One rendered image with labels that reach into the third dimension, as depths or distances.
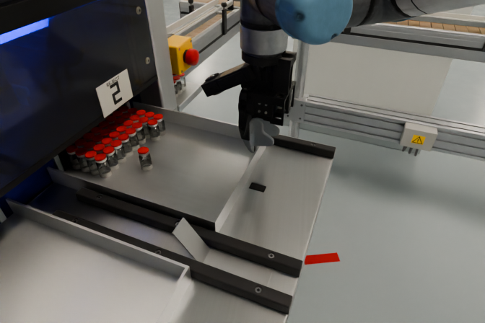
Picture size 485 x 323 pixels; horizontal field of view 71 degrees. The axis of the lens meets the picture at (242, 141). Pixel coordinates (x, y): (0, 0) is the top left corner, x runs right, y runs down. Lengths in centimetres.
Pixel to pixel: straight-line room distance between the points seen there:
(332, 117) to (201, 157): 98
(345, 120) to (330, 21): 119
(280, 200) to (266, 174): 7
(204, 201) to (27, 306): 29
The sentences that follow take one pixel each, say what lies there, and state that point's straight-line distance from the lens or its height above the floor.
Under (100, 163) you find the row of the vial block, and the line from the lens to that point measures 68.
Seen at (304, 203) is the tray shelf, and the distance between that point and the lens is 61.
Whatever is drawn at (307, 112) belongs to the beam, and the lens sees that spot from 159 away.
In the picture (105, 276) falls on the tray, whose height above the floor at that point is 88.
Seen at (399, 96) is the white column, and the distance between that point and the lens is 217.
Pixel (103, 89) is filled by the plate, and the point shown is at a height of 104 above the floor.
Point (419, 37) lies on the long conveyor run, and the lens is 139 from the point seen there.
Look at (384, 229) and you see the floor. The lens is 182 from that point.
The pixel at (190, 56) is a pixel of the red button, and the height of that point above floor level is 100.
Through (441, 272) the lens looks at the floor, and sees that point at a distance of 178.
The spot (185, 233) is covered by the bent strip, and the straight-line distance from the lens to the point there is 51.
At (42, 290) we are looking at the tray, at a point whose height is 88.
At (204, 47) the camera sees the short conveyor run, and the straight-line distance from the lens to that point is 120.
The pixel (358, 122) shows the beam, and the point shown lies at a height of 49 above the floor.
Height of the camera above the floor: 132
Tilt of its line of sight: 37 degrees down
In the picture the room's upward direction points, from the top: straight up
